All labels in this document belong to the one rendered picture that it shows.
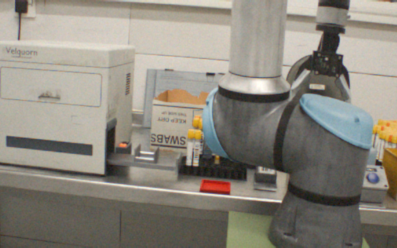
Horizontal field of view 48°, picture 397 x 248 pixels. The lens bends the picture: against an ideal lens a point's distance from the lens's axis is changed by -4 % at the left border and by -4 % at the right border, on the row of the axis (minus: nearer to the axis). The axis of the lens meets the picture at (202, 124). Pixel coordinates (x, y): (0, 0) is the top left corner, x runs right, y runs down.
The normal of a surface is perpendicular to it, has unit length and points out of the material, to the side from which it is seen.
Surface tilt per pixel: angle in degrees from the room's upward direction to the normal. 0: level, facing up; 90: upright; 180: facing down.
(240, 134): 97
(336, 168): 90
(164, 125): 89
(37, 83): 90
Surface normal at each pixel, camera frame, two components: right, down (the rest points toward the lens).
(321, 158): -0.47, 0.12
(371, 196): -0.11, 0.65
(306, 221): -0.45, -0.19
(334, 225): 0.09, -0.11
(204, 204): -0.08, 0.18
